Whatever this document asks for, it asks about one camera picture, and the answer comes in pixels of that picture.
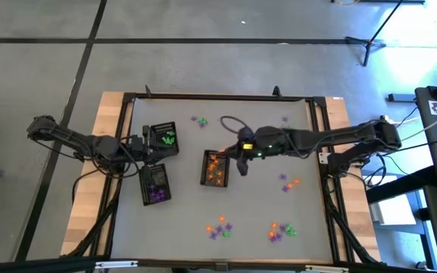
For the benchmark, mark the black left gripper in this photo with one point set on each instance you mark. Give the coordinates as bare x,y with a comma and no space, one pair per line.
137,148

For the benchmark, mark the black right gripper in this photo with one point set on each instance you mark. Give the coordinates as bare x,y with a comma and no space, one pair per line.
268,142

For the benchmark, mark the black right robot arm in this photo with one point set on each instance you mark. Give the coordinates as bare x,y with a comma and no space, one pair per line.
336,134

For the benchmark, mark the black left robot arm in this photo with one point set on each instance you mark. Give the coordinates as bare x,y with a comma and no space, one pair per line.
70,138

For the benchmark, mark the black plastic slotted basket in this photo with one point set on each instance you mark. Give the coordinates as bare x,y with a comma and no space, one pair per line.
159,178
161,149
224,161

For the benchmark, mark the silver mounting plate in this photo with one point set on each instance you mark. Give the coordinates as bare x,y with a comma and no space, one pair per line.
322,157

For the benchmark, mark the white floor box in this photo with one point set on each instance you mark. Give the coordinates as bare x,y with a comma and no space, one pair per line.
393,208

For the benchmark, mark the black cart leg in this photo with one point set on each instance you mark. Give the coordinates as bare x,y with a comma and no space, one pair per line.
400,186

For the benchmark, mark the black tripod stand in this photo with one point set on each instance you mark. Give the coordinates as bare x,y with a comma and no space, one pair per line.
370,43

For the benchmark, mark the dark metal foot bar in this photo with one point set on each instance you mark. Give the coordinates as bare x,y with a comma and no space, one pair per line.
400,98

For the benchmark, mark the black triangular frame foot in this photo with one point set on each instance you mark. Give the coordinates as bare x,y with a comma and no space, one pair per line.
277,93
148,93

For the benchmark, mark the black aluminium rig frame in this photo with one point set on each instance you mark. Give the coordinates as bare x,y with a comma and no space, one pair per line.
222,96

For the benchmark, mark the silver aluminium bracket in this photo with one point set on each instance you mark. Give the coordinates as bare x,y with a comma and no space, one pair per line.
326,269
116,264

